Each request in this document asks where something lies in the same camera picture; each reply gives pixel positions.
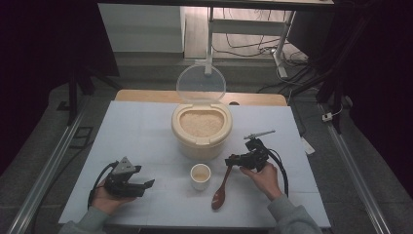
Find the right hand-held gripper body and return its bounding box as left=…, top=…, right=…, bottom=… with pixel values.
left=242, top=130, right=277, bottom=173

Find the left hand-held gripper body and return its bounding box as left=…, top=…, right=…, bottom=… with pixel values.
left=103, top=156, right=142, bottom=198

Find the beige rice container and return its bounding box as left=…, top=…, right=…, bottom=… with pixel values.
left=170, top=101, right=234, bottom=161

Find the brown wooden spoon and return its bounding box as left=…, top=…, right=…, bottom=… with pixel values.
left=211, top=165, right=234, bottom=211

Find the white cup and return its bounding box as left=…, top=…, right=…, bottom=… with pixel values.
left=190, top=163, right=212, bottom=192

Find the rice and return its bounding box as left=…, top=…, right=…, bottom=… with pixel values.
left=179, top=110, right=225, bottom=138

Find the person's left hand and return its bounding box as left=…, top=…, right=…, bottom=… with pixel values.
left=92, top=181, right=135, bottom=215

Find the person's right hand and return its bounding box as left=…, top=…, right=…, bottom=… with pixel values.
left=240, top=162, right=283, bottom=202

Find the white table mat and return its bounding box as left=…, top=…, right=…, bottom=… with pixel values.
left=57, top=100, right=331, bottom=228

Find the white paper tag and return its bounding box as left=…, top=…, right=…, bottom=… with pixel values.
left=300, top=136, right=316, bottom=155

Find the transparent container lid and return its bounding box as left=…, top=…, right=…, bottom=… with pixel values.
left=175, top=62, right=227, bottom=105

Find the wooden table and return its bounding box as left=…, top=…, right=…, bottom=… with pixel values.
left=115, top=89, right=288, bottom=107

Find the black metal stand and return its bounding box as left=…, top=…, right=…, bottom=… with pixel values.
left=316, top=61, right=355, bottom=135
left=56, top=62, right=123, bottom=126

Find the white cabinet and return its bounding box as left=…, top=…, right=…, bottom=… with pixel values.
left=97, top=3, right=186, bottom=54

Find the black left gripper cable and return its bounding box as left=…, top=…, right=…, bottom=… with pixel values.
left=87, top=160, right=120, bottom=209

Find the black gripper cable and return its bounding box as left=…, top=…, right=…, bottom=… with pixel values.
left=87, top=160, right=120, bottom=209
left=267, top=148, right=290, bottom=198

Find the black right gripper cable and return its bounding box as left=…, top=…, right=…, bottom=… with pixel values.
left=267, top=148, right=290, bottom=198

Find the black floor bracket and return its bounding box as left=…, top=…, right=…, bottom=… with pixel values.
left=68, top=126, right=94, bottom=150

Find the aluminium frame rail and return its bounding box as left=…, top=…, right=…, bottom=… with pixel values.
left=6, top=97, right=91, bottom=234
left=319, top=103, right=393, bottom=234

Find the tangle of black floor cables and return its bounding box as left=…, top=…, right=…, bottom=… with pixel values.
left=212, top=8, right=315, bottom=96

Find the white desk frame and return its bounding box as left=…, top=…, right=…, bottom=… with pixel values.
left=205, top=6, right=297, bottom=79

